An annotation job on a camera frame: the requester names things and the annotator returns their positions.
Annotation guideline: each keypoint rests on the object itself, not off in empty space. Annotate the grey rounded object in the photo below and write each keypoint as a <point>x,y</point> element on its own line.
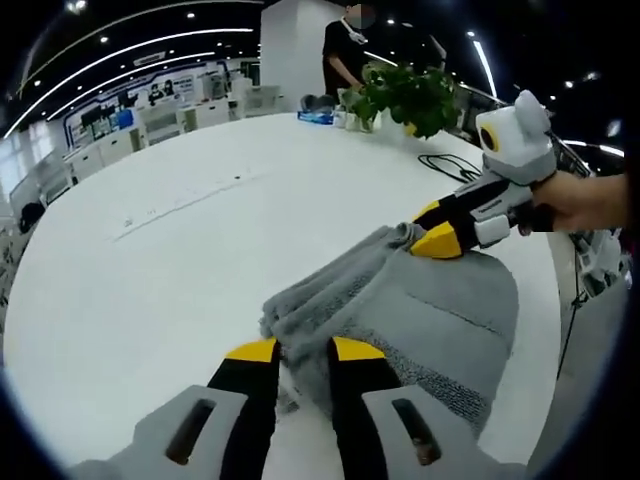
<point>317,102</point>

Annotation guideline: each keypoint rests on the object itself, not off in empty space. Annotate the white plant vase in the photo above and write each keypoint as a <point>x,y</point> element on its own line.
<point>370,122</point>

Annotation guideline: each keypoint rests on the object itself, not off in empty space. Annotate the person's right hand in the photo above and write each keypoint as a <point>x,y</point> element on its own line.
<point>565,205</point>

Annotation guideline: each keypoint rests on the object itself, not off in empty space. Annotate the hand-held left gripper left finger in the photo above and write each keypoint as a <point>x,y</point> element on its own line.
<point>250,400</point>

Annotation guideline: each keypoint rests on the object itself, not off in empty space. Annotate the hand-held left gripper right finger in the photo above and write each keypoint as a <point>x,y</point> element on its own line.
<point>365,400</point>

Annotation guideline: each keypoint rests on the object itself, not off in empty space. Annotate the white table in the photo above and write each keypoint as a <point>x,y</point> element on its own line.
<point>200,280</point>

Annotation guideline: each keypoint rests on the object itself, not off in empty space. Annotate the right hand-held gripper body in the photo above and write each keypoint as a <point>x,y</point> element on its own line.
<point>520,140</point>

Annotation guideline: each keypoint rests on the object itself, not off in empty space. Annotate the blue-framed wall display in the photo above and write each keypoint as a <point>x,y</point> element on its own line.
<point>145,97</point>

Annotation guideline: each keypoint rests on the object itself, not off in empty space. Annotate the blue tissue pack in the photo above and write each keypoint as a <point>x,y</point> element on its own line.
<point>315,118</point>

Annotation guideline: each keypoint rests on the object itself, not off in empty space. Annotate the green potted plant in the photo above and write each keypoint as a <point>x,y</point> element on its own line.
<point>415,95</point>

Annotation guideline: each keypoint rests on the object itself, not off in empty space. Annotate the grey towel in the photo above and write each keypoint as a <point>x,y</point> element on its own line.
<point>415,310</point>

